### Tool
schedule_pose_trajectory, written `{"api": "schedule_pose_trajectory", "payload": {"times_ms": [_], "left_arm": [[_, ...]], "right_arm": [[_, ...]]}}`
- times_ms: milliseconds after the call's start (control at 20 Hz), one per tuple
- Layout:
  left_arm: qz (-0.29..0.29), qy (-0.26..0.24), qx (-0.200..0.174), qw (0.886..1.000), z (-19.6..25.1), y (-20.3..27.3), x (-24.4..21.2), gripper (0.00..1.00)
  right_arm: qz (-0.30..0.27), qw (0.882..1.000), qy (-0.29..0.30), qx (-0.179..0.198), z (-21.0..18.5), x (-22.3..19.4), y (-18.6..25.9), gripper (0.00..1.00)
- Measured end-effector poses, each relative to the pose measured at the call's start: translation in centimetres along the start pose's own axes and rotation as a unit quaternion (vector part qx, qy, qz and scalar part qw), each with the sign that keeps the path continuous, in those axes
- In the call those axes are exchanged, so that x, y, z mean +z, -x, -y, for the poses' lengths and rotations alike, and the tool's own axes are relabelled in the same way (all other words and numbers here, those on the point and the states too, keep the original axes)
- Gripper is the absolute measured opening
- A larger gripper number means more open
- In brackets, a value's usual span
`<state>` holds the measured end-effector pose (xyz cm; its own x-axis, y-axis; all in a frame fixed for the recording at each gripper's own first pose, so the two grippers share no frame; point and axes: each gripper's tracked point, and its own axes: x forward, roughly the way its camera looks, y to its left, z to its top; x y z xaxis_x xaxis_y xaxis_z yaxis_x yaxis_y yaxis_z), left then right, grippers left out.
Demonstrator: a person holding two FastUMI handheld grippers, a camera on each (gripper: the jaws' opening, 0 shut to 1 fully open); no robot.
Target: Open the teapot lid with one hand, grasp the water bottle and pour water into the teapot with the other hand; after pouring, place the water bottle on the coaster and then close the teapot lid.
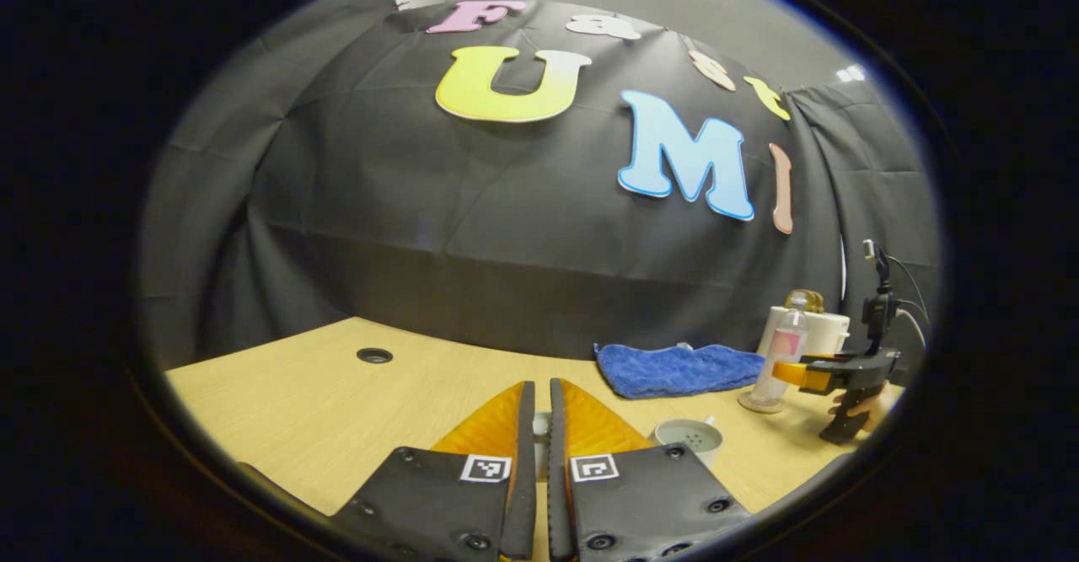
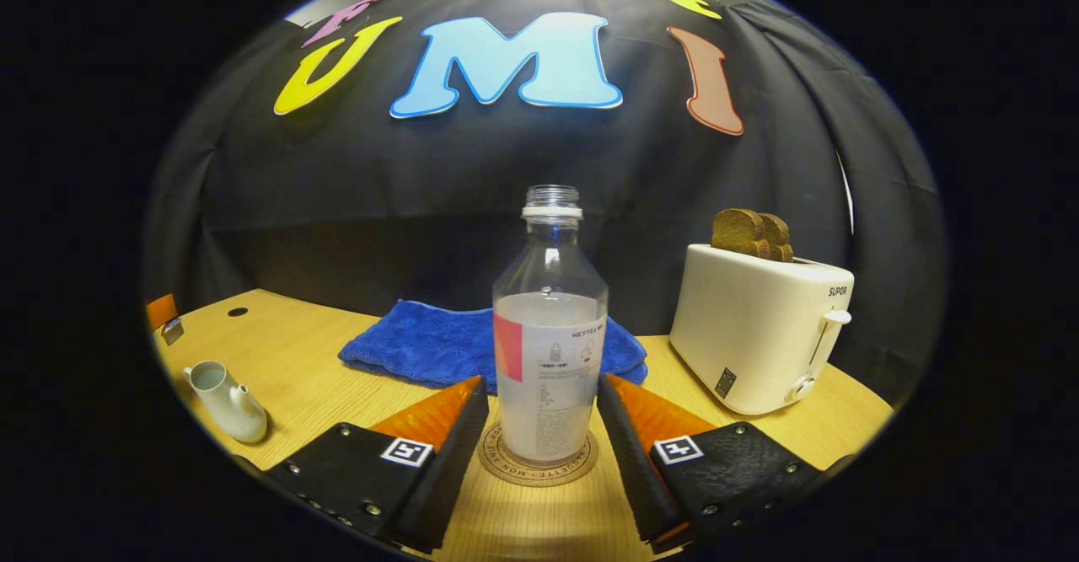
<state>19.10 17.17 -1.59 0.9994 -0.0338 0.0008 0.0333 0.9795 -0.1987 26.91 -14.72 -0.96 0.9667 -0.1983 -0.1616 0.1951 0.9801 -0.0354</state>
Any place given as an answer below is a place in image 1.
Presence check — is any round brown coaster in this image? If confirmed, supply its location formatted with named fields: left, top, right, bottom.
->
left=738, top=388, right=786, bottom=415

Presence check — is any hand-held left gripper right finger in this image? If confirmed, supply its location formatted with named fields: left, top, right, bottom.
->
left=548, top=377, right=753, bottom=561

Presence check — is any black backdrop cloth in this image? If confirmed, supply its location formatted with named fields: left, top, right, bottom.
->
left=139, top=0, right=941, bottom=369

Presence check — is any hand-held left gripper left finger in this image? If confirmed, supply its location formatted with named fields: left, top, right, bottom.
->
left=333, top=380, right=538, bottom=561

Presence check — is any clear water bottle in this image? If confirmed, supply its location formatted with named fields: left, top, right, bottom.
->
left=750, top=292, right=810, bottom=407

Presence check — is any white toaster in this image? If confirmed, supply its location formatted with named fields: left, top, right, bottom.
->
left=757, top=305, right=851, bottom=356

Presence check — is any blue towel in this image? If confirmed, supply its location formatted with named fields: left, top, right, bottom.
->
left=594, top=342, right=765, bottom=400

